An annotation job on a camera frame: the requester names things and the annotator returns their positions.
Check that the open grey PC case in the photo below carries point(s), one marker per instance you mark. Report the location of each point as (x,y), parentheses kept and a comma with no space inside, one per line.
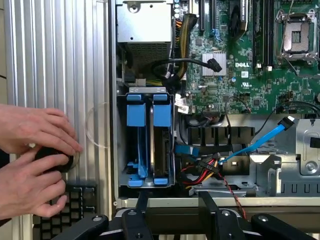
(275,180)

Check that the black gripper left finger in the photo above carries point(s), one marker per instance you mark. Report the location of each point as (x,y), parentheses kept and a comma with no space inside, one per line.
(136,225)

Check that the black plastic fan shroud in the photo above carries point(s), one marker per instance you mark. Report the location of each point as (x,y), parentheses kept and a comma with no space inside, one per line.
(220,135)

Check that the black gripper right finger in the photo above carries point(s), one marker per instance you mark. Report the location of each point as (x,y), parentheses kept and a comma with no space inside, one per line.
(230,225)

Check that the hard drive in blue caddy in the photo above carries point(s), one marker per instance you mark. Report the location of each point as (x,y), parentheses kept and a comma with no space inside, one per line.
(147,90)

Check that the person's right hand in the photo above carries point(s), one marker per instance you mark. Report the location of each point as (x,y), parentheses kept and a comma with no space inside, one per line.
(25,190)

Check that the silver finned heatsink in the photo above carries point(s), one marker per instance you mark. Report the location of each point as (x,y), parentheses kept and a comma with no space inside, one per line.
(215,55)

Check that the empty blue disk carrier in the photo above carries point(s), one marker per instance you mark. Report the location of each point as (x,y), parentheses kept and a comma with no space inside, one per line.
(136,115)

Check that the silver metal drive bracket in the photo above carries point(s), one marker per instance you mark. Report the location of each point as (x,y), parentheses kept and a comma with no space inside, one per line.
(307,155)

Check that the thin metal locking lever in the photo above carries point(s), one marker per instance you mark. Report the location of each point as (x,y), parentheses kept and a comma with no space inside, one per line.
(287,25)

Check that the person's left hand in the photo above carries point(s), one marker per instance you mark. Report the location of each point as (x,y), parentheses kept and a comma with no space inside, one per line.
(30,125)

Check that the black grid tray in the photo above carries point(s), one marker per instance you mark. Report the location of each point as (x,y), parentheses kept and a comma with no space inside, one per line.
(75,200)

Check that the metal CPU socket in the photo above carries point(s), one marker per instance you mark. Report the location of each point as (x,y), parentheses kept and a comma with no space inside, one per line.
(297,37)

